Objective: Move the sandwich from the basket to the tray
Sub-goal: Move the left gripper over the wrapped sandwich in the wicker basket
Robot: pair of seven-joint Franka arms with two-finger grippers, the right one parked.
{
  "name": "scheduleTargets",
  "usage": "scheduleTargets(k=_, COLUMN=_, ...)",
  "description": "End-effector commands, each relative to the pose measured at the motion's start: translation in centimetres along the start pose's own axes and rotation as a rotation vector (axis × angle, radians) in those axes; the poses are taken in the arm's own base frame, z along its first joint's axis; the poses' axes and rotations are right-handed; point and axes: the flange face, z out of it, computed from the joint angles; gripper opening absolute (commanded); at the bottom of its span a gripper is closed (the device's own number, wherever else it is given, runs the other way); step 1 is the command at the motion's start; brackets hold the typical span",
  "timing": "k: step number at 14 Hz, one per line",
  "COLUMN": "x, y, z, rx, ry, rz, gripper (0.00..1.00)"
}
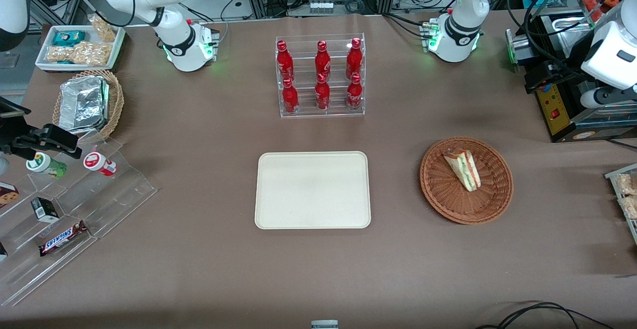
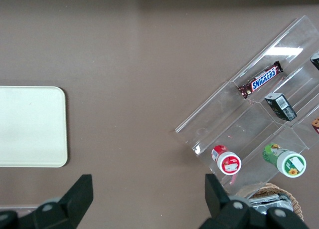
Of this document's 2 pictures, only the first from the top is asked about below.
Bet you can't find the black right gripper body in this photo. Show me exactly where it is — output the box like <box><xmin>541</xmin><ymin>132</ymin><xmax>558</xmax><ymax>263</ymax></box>
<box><xmin>0</xmin><ymin>98</ymin><xmax>46</xmax><ymax>159</ymax></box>

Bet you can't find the triangular sandwich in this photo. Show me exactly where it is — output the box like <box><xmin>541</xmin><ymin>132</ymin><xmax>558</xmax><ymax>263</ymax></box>
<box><xmin>442</xmin><ymin>149</ymin><xmax>482</xmax><ymax>192</ymax></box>

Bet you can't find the foil container in basket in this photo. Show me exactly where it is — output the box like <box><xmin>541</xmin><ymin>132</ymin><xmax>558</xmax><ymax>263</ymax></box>
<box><xmin>52</xmin><ymin>69</ymin><xmax>125</xmax><ymax>143</ymax></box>

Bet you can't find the white snack tray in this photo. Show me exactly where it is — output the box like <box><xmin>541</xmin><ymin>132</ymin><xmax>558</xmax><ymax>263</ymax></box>
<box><xmin>35</xmin><ymin>24</ymin><xmax>126</xmax><ymax>71</ymax></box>

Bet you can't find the clear tray with snacks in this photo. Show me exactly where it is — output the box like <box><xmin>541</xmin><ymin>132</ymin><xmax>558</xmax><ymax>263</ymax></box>
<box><xmin>605</xmin><ymin>164</ymin><xmax>637</xmax><ymax>245</ymax></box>

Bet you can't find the brown round wicker basket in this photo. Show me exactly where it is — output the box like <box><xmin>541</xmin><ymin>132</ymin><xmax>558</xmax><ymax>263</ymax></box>
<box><xmin>420</xmin><ymin>136</ymin><xmax>514</xmax><ymax>225</ymax></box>

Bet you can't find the cream rectangular tray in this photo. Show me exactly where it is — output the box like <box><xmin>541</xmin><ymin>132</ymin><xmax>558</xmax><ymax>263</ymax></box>
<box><xmin>254</xmin><ymin>151</ymin><xmax>372</xmax><ymax>230</ymax></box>

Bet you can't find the green yogurt drink bottle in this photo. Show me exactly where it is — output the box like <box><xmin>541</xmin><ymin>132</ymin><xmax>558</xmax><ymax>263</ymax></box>
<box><xmin>26</xmin><ymin>152</ymin><xmax>68</xmax><ymax>179</ymax></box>

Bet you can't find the black appliance yellow panel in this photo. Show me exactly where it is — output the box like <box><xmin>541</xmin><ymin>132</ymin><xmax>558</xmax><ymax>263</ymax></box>
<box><xmin>505</xmin><ymin>10</ymin><xmax>637</xmax><ymax>144</ymax></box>

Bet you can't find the silver foil container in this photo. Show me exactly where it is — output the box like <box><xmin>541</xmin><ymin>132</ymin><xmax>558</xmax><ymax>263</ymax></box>
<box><xmin>58</xmin><ymin>75</ymin><xmax>110</xmax><ymax>134</ymax></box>

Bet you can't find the red yogurt drink bottle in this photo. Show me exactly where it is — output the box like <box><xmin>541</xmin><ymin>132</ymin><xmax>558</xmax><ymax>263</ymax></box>
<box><xmin>83</xmin><ymin>152</ymin><xmax>118</xmax><ymax>177</ymax></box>

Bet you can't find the chocolate chip cookie box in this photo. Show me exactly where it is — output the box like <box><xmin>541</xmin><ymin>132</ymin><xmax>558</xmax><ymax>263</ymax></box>
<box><xmin>0</xmin><ymin>182</ymin><xmax>20</xmax><ymax>209</ymax></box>

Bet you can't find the small black box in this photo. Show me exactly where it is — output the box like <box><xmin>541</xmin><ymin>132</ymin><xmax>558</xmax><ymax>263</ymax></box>
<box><xmin>30</xmin><ymin>197</ymin><xmax>60</xmax><ymax>223</ymax></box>

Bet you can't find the clear acrylic tiered stand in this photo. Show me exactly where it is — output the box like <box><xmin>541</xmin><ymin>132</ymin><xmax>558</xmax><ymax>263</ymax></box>
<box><xmin>0</xmin><ymin>132</ymin><xmax>159</xmax><ymax>307</ymax></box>

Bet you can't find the large peanut snack bag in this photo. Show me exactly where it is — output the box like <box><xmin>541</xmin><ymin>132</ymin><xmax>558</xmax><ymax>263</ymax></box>
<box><xmin>46</xmin><ymin>41</ymin><xmax>112</xmax><ymax>67</ymax></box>

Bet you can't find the Snickers chocolate bar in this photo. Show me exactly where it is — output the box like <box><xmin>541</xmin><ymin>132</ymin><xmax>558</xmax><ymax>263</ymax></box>
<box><xmin>39</xmin><ymin>220</ymin><xmax>89</xmax><ymax>257</ymax></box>

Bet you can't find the teal snack packet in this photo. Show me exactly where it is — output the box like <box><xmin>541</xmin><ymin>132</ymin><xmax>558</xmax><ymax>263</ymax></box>
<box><xmin>52</xmin><ymin>30</ymin><xmax>87</xmax><ymax>47</ymax></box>

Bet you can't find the small peanut snack bag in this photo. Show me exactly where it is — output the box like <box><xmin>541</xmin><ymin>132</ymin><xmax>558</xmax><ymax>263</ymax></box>
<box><xmin>89</xmin><ymin>14</ymin><xmax>117</xmax><ymax>43</ymax></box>

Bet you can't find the red cola bottle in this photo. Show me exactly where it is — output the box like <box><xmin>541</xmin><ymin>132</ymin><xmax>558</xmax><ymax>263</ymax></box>
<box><xmin>282</xmin><ymin>78</ymin><xmax>300</xmax><ymax>115</ymax></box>
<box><xmin>346</xmin><ymin>37</ymin><xmax>363</xmax><ymax>78</ymax></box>
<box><xmin>276</xmin><ymin>40</ymin><xmax>294</xmax><ymax>82</ymax></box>
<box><xmin>315</xmin><ymin>73</ymin><xmax>330</xmax><ymax>111</ymax></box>
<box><xmin>346</xmin><ymin>72</ymin><xmax>363</xmax><ymax>111</ymax></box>
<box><xmin>315</xmin><ymin>40</ymin><xmax>331</xmax><ymax>78</ymax></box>

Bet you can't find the clear acrylic bottle rack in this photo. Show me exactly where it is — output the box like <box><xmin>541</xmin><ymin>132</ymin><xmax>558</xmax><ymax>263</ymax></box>
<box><xmin>275</xmin><ymin>33</ymin><xmax>366</xmax><ymax>118</ymax></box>

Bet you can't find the black floor cable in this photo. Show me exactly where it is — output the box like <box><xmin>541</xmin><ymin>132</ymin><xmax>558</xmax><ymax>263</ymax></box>
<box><xmin>475</xmin><ymin>302</ymin><xmax>615</xmax><ymax>329</ymax></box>

